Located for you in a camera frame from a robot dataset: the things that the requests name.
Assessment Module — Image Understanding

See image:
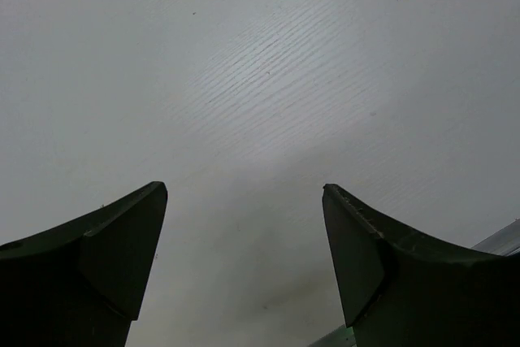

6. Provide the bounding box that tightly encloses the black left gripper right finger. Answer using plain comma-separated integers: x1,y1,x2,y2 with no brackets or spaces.
323,184,519,346

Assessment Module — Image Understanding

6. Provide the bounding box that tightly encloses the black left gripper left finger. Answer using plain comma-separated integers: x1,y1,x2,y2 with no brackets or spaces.
1,181,167,346

